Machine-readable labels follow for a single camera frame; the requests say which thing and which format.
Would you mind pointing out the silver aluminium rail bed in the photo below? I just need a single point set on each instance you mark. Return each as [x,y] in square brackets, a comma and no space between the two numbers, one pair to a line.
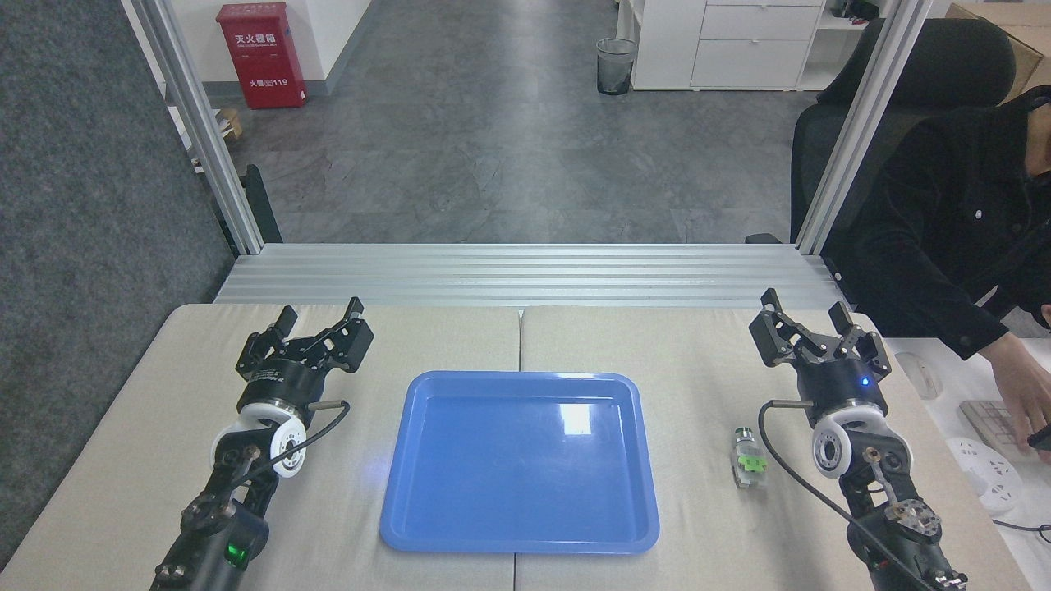
[525,275]

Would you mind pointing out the white keyboard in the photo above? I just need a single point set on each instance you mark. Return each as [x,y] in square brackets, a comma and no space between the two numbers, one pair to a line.
[989,423]

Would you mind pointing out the red fire extinguisher box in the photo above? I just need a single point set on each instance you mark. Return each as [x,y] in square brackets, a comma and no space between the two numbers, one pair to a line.
[261,57]

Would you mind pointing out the white computer mouse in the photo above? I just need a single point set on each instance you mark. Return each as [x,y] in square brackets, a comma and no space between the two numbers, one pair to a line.
[918,376]

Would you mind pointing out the person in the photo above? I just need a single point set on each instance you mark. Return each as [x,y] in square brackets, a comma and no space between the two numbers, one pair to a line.
[944,222]

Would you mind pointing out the blue plastic tray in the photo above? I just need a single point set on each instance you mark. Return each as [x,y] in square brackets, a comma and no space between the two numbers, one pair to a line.
[517,468]

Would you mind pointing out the black office chair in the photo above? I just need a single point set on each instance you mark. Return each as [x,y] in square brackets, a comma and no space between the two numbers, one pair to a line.
[944,66]

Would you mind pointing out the brown cardboard box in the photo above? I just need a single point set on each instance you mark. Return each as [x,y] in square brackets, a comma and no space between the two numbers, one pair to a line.
[1030,41]

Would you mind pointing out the person's hand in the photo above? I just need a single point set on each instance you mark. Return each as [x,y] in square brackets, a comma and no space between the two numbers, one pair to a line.
[1026,386]

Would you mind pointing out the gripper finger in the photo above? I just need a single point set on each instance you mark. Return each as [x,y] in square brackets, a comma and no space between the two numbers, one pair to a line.
[256,349]
[349,341]
[772,341]
[866,349]

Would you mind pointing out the white drawer cabinet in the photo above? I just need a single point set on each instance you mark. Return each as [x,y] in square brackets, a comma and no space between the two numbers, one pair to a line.
[739,49]

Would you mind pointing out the white power strip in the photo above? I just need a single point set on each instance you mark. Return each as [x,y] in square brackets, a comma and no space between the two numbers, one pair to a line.
[985,472]

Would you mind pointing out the grey mesh waste bin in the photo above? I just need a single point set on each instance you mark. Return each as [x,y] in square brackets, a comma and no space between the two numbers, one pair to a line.
[615,67]

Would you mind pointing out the black phone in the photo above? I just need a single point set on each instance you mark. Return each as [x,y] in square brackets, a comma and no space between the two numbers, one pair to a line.
[1041,439]

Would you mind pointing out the silver aluminium post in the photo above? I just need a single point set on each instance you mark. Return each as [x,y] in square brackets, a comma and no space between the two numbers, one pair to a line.
[201,123]
[862,123]

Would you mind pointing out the grey felt partition panel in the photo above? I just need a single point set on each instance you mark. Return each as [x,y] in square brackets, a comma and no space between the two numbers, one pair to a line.
[90,246]

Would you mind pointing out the black panel foot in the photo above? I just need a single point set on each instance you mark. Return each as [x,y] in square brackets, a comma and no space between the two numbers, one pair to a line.
[261,205]

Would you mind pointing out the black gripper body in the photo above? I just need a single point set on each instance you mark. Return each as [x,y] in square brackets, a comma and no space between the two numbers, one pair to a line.
[842,386]
[283,384]

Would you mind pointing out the switch part with green tab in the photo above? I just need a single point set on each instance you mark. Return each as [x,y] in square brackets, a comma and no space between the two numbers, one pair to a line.
[749,464]

